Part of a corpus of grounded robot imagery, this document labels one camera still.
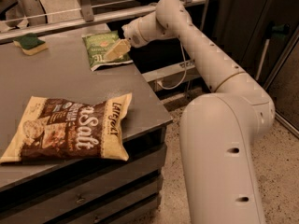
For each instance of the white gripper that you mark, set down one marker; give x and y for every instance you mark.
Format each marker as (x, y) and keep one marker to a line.
(133, 32)

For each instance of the green jalapeno chip bag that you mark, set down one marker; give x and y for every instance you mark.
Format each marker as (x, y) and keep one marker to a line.
(97, 45)

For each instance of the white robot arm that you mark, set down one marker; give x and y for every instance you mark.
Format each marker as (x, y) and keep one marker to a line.
(216, 129)

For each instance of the brown yellow sea salt chip bag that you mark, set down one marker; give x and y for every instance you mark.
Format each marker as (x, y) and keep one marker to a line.
(58, 129)

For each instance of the green yellow sponge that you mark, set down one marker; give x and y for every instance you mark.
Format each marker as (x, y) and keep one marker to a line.
(30, 44)

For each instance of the dark cabinet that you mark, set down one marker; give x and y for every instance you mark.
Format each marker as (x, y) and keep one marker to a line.
(238, 28)

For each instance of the grey wooden table base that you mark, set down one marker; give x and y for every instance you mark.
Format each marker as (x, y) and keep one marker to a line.
(88, 191)

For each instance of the black grabber stick tool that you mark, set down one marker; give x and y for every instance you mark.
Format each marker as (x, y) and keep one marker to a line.
(271, 30)

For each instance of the grey metal rail frame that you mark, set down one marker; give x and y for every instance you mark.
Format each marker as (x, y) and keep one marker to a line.
(161, 50)

